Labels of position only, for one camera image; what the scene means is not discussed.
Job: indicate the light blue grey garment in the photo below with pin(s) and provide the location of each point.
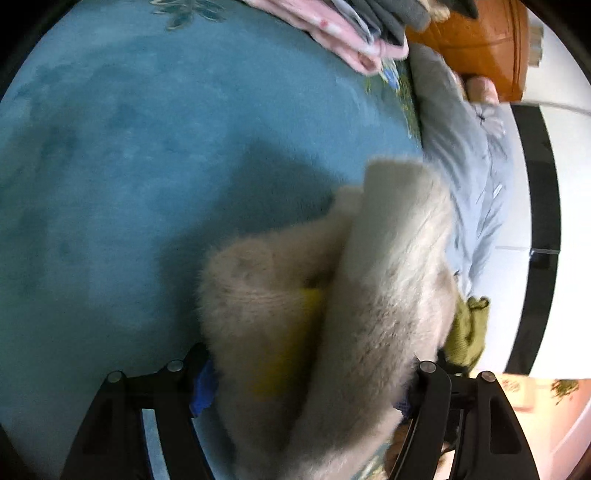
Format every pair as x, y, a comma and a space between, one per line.
466, 152

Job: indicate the olive green garment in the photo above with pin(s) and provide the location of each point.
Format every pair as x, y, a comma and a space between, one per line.
468, 334

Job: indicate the orange wooden cabinet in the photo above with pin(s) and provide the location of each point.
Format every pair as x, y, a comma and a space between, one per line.
475, 41

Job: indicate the white blue patterned folded garment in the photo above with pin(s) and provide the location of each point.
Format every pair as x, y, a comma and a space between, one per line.
358, 21

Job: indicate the pink folded garment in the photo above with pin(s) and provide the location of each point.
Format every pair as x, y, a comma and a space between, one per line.
341, 32

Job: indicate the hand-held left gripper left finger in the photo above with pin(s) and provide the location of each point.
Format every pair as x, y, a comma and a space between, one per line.
203, 392

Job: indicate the grey folded garment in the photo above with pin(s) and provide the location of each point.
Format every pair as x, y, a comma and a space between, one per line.
397, 14

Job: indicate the teal plush blanket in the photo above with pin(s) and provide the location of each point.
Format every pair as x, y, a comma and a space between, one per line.
138, 184

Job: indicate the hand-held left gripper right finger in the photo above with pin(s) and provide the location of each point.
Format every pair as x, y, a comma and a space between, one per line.
406, 400

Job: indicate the cream fuzzy sweater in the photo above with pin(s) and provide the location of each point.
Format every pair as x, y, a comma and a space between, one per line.
369, 295

